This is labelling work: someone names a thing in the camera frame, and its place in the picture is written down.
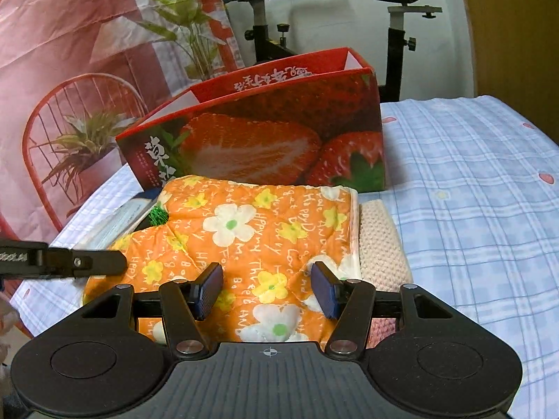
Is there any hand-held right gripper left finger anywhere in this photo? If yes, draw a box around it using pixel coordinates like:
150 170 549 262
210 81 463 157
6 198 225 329
79 263 224 357

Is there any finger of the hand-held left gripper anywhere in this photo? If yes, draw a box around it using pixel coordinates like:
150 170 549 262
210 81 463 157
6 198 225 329
37 244 129 281

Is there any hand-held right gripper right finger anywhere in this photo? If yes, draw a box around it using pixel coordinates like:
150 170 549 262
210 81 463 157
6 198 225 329
311 261 456 356

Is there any pink knit cloth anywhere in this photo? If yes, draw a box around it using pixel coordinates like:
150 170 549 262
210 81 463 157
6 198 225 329
357 199 415 351

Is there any orange floral quilted cloth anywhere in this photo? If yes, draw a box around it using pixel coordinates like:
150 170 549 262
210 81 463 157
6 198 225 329
83 176 361 345

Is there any strawberry print cardboard box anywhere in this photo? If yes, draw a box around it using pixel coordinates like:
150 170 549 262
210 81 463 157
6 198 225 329
116 47 389 193

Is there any blue and white book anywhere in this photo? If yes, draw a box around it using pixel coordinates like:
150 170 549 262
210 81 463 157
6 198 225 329
81 190 163 255

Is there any green pompom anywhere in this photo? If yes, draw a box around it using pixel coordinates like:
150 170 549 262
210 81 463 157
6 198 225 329
148 204 171 229

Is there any checked bed sheet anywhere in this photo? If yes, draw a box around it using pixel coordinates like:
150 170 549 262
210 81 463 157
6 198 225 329
11 94 559 419

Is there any printed curtain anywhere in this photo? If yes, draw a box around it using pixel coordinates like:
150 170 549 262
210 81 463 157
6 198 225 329
0 0 246 247

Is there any black exercise bike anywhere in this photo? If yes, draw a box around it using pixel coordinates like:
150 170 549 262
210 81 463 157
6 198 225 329
213 0 443 104

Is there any wooden door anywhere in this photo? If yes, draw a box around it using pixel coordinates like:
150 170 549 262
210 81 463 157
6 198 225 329
456 0 559 151

